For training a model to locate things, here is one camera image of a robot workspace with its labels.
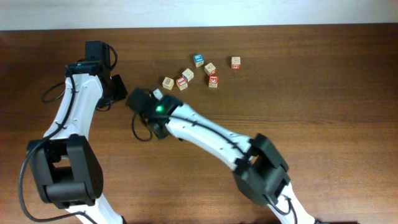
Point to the red R wooden block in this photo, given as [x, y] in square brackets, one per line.
[213, 81]

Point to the plain top red-side block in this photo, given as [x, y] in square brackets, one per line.
[210, 69]

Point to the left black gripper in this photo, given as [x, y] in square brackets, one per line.
[120, 89]

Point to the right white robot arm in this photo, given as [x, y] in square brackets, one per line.
[259, 170]

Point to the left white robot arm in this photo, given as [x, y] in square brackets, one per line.
[66, 171]

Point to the pineapple wooden block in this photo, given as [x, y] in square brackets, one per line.
[168, 83]

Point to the red I wooden block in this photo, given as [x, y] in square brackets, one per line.
[181, 83]

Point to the far right red block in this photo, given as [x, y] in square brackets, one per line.
[235, 63]

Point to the plain top blue-side block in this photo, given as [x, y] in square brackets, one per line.
[188, 74]

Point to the blue top wooden block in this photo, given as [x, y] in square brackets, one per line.
[198, 60]

